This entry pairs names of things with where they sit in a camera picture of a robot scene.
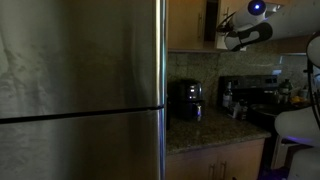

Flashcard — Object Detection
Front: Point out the spice jar dark lid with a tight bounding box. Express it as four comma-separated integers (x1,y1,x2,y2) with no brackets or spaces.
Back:
239,99,250,121

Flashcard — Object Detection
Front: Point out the wooden base cabinet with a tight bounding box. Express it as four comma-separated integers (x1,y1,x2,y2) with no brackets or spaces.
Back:
165,138,267,180

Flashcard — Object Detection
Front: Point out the metal bar door handle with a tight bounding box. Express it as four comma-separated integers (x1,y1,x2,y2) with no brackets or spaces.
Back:
196,12,204,42
223,6,231,22

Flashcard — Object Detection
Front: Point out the dark frying pan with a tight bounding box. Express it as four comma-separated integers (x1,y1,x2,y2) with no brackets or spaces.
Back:
249,102,295,118

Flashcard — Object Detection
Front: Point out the black air fryer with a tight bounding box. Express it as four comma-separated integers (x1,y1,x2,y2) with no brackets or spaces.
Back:
171,78,205,122

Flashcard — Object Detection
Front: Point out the clear plastic water bottle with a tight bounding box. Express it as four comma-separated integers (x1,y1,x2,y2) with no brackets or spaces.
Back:
222,81,234,109

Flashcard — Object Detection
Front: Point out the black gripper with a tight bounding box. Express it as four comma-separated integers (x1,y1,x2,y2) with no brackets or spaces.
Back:
215,14,237,34

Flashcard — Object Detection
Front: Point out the white cup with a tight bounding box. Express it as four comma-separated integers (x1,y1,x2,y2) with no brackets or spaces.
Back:
298,84,310,98

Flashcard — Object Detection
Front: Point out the stainless steel refrigerator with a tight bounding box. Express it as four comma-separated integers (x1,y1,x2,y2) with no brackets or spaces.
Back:
0,0,167,180

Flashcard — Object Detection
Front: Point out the green capped bottle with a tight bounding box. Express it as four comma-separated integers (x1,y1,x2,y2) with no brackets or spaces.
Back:
278,78,294,104

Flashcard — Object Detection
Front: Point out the wooden wall cabinet body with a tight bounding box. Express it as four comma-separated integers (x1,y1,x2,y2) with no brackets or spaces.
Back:
166,0,249,54

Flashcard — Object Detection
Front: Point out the yellow fruit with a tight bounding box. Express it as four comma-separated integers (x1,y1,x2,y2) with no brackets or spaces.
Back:
290,95,303,104

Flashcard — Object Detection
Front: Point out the black kitchen stove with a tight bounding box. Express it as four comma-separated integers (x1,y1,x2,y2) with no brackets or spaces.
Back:
217,74,301,174

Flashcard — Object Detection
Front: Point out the base cabinet metal handle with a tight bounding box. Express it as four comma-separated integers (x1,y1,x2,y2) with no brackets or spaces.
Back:
208,163,216,180
219,161,227,180

